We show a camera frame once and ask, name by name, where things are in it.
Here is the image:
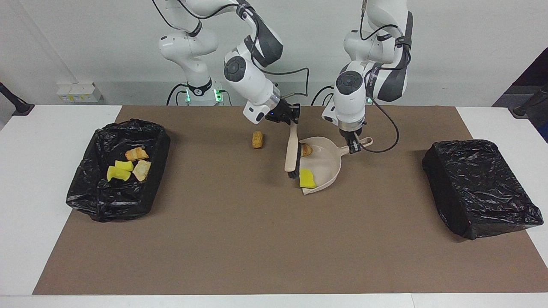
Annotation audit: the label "beige hand brush black bristles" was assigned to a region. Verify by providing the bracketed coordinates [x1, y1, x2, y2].
[285, 123, 301, 179]

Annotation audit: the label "beige plastic dustpan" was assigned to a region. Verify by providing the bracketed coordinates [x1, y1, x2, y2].
[298, 136, 373, 195]

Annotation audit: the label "yellow sponge wedge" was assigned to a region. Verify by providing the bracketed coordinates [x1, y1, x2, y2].
[299, 169, 317, 189]

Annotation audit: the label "pale bread chunk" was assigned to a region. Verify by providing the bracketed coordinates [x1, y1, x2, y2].
[132, 160, 152, 182]

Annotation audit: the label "notched yellow sponge piece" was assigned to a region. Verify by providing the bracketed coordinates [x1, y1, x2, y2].
[106, 166, 131, 182]

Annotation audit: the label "black bag lined bin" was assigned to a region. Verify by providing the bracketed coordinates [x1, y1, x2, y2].
[66, 119, 171, 222]
[422, 139, 544, 240]

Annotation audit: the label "brown paper table mat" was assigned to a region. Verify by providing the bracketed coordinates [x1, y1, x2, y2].
[32, 106, 548, 295]

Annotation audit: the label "black stand pole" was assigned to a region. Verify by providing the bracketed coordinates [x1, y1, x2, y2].
[0, 81, 36, 117]
[512, 83, 548, 119]

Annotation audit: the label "white power strip box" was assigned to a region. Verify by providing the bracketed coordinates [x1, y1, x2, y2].
[57, 82, 103, 103]

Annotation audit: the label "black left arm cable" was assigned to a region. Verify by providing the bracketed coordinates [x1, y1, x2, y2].
[360, 0, 414, 154]

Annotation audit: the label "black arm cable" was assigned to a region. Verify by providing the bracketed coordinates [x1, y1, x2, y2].
[152, 0, 310, 99]
[360, 0, 414, 154]

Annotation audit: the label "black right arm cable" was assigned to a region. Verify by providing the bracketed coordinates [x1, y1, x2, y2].
[152, 0, 310, 99]

